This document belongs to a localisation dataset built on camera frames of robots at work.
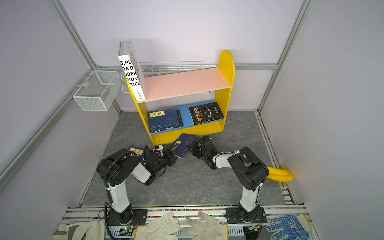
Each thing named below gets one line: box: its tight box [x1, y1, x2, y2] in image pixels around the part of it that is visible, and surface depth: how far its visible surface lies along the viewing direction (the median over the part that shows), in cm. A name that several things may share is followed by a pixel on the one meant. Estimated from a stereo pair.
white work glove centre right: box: [181, 211, 228, 240], surface depth 72 cm
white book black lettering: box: [118, 39, 146, 102], surface depth 61 cm
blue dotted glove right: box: [266, 213, 312, 240], surface depth 72 cm
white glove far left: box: [52, 220, 106, 240], surface depth 70 cm
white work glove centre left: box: [134, 211, 181, 240], surface depth 72 cm
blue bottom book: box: [147, 108, 184, 133], surface depth 93 cm
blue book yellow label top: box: [170, 133, 198, 159], surface depth 98 cm
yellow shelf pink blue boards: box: [126, 50, 236, 146], surface depth 93 cm
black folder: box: [189, 101, 225, 125], surface depth 101 cm
